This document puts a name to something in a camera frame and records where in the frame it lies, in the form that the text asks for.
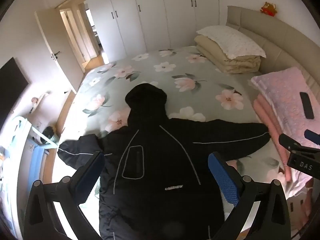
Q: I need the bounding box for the floral green bedspread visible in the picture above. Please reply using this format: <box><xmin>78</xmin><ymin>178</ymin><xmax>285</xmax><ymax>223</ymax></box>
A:
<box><xmin>51</xmin><ymin>45</ymin><xmax>288</xmax><ymax>240</ymax></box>

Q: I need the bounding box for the black mesh waste bin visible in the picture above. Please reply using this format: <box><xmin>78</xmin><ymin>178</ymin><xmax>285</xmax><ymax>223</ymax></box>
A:
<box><xmin>42</xmin><ymin>126</ymin><xmax>60</xmax><ymax>144</ymax></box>

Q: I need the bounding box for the black wall television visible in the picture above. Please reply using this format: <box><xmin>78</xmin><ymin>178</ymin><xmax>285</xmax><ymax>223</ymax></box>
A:
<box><xmin>0</xmin><ymin>57</ymin><xmax>29</xmax><ymax>128</ymax></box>

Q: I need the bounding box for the black hooded jacket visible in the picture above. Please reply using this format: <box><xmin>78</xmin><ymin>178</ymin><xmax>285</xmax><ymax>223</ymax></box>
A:
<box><xmin>58</xmin><ymin>83</ymin><xmax>270</xmax><ymax>239</ymax></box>

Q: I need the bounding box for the pink textured pillow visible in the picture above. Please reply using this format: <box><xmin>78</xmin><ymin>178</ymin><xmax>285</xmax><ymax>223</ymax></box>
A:
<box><xmin>251</xmin><ymin>67</ymin><xmax>319</xmax><ymax>148</ymax></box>

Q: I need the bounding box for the white wardrobe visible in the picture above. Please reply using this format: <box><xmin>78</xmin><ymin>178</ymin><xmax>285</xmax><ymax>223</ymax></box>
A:
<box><xmin>86</xmin><ymin>0</ymin><xmax>220</xmax><ymax>61</ymax></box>

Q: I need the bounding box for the black remote control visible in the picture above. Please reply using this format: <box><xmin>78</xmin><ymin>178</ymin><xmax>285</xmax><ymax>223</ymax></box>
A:
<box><xmin>299</xmin><ymin>92</ymin><xmax>315</xmax><ymax>120</ymax></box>

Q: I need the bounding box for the beige upholstered headboard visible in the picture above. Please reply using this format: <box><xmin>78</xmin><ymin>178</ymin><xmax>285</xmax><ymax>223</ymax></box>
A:
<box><xmin>226</xmin><ymin>5</ymin><xmax>319</xmax><ymax>100</ymax></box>

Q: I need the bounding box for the folded pink blanket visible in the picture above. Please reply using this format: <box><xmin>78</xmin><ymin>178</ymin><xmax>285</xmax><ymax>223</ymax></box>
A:
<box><xmin>253</xmin><ymin>94</ymin><xmax>311</xmax><ymax>198</ymax></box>

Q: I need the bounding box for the red bear wall decoration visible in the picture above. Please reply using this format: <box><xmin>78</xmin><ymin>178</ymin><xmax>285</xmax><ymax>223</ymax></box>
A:
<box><xmin>260</xmin><ymin>2</ymin><xmax>277</xmax><ymax>17</ymax></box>

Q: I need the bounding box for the white bedroom door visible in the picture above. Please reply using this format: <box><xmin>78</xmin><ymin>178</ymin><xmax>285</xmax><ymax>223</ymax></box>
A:
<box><xmin>35</xmin><ymin>9</ymin><xmax>84</xmax><ymax>92</ymax></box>

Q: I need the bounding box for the white desk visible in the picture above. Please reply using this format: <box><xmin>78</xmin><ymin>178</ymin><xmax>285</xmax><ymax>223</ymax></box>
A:
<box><xmin>0</xmin><ymin>115</ymin><xmax>61</xmax><ymax>205</ymax></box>

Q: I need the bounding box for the white floral pillow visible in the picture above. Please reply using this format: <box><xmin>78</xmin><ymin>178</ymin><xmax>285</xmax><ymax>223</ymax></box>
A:
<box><xmin>196</xmin><ymin>25</ymin><xmax>266</xmax><ymax>60</ymax></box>

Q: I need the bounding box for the folded beige duvet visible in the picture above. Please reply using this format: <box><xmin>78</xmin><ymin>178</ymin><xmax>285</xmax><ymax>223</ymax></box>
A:
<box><xmin>194</xmin><ymin>35</ymin><xmax>261</xmax><ymax>74</ymax></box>

